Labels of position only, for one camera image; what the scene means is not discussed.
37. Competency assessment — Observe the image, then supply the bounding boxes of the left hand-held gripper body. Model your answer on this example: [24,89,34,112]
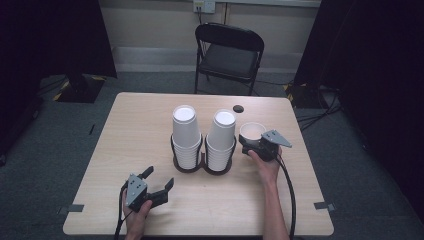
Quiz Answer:
[125,172,151,214]

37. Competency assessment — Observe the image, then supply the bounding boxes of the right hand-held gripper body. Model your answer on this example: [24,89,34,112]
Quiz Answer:
[255,129,293,163]

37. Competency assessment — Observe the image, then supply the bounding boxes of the stack of white paper cups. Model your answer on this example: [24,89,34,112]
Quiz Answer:
[170,104,203,170]
[205,109,238,173]

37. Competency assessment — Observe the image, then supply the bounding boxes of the black double cup holder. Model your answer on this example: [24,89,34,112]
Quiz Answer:
[169,133,238,177]

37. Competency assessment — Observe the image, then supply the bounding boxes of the person's right hand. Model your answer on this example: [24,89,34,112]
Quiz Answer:
[247,147,284,185]

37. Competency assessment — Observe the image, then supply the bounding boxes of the person's left hand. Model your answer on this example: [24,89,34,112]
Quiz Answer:
[121,191,154,235]

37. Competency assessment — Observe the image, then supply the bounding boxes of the black stand base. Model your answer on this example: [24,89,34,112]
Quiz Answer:
[283,82,323,110]
[52,73,107,104]

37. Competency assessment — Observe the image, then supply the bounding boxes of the grey tape piece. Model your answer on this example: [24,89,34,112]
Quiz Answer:
[56,203,85,215]
[313,201,337,212]

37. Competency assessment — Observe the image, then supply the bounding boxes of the black folding chair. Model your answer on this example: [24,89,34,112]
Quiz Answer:
[194,22,266,97]

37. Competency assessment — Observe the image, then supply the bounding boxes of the black curtain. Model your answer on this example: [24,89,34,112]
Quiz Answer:
[292,0,424,214]
[0,0,118,158]

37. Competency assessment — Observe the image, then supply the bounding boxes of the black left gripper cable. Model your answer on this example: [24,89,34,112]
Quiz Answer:
[114,183,134,240]

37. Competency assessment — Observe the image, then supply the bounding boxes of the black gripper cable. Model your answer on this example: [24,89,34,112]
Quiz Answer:
[114,183,134,240]
[274,155,298,240]

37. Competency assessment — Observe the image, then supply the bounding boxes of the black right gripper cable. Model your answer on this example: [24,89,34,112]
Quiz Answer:
[274,155,298,240]

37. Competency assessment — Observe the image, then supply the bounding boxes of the black floor cables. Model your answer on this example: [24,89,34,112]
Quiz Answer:
[295,85,344,132]

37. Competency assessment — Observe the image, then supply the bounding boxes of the white wall outlet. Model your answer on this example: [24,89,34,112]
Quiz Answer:
[193,0,217,15]

